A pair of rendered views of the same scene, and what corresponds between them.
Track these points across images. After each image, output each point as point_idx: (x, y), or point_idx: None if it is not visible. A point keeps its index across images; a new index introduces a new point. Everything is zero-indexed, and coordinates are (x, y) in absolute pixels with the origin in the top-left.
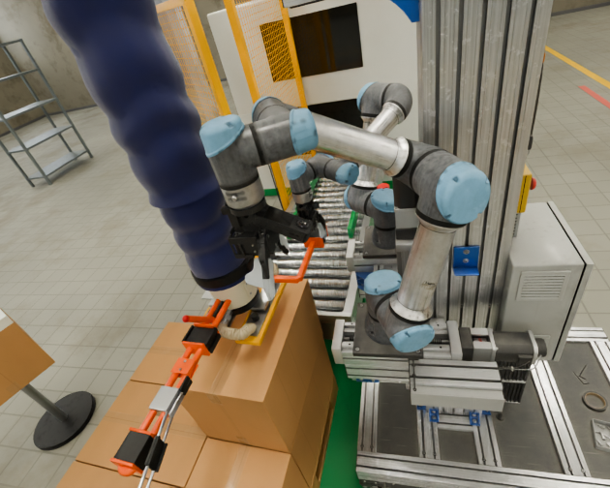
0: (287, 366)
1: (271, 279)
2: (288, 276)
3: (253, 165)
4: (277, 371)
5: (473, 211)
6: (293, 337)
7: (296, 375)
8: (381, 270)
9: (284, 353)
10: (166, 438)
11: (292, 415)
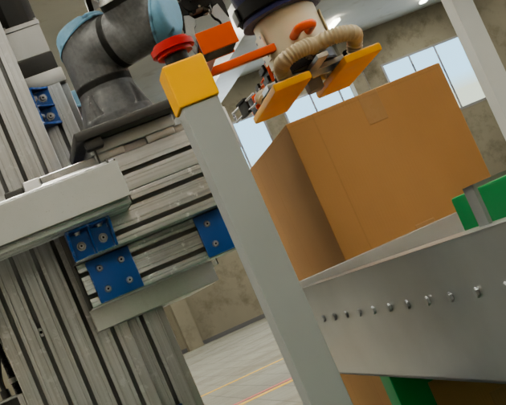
0: (272, 190)
1: (86, 6)
2: (218, 64)
3: None
4: (258, 171)
5: None
6: (275, 172)
7: (294, 231)
8: (73, 90)
9: (263, 167)
10: (250, 108)
11: (298, 267)
